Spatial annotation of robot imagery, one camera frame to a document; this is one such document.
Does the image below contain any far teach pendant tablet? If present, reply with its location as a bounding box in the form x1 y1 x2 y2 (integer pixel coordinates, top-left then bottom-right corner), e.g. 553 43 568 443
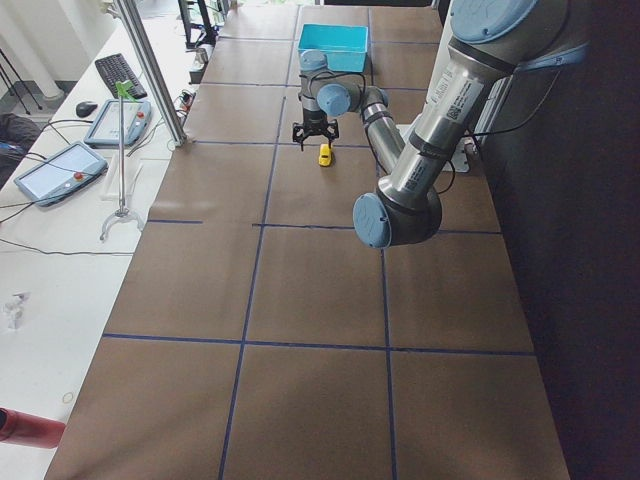
84 99 152 149

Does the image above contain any white crumpled paper piece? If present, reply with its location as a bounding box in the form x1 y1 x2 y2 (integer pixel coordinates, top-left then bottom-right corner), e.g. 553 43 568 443
2 292 31 330

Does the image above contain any near teach pendant tablet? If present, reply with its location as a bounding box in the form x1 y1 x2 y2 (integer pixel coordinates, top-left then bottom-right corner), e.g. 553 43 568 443
14 142 108 207

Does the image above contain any black keyboard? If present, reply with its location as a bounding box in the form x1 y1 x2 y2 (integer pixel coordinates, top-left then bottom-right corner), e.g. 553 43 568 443
94 53 147 99

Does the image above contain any yellow beetle toy car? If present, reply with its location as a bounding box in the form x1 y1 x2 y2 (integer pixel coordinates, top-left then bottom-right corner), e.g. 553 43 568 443
318 144 334 167

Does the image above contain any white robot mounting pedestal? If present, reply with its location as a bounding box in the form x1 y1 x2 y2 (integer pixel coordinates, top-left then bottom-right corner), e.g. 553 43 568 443
398 17 470 173

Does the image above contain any red cylinder bottle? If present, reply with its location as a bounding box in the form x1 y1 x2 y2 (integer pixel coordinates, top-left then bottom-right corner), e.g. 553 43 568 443
1 408 66 449

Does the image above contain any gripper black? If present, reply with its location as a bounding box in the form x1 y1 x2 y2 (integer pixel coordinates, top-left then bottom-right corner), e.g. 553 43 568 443
292 108 340 150

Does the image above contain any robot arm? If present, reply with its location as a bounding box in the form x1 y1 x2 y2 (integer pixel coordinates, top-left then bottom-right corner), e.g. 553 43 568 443
292 1 590 249

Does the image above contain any reacher grabber tool green handle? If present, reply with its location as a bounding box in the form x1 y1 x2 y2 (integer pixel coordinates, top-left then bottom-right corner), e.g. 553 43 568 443
99 81 144 242

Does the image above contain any aluminium frame post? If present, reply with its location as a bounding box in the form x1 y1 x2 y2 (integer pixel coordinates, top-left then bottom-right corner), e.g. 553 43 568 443
113 0 187 147

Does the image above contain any white foam tray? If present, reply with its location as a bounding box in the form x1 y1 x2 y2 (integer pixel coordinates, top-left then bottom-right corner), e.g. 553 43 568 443
100 152 146 202

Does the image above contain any black computer mouse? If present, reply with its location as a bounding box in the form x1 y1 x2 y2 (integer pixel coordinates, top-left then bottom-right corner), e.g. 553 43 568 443
75 101 98 119

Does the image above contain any turquoise plastic bin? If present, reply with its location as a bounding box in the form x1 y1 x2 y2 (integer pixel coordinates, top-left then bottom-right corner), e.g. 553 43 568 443
298 23 369 73

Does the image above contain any teach pendant tablet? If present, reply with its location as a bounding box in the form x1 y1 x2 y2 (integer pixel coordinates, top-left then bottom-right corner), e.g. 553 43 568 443
84 99 152 149
14 142 108 207

